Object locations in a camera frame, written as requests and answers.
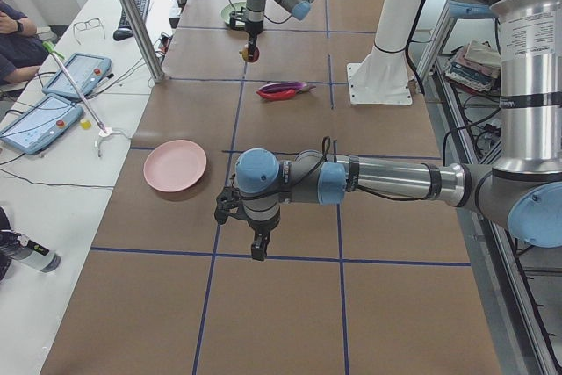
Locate black keyboard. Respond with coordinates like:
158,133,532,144
117,0,153,30

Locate yellow small cup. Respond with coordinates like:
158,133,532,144
80,119,91,130

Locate seated person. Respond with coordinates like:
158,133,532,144
1,0,48,84

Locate green plate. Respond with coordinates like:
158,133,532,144
220,2,246,31

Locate red chili pepper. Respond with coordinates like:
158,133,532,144
256,89,297,101

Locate metal rod with green tip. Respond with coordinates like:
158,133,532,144
43,41,129,158

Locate aluminium side frame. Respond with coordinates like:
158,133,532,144
417,6,561,374

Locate eyeglasses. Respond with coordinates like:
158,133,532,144
72,18,106,45

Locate stack of books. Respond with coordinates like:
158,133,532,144
444,40,501,92

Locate blue teach pendant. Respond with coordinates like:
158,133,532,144
1,94,84,155
42,53,112,101

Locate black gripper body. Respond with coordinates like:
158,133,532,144
214,187,280,239
244,8,263,37

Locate far blue teach pendant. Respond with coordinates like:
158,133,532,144
42,53,112,101

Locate black computer mouse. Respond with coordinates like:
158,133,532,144
112,27,133,41

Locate purple eggplant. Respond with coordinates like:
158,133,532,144
257,81,316,95

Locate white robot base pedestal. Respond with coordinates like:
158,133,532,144
347,0,422,105

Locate near blue teach pendant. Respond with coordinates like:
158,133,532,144
1,94,84,155

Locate aluminium frame post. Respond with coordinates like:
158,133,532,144
119,0,164,83

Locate grey spray bottle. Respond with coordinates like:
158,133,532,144
1,229,61,273

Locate pink plate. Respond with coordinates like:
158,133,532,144
143,140,207,193

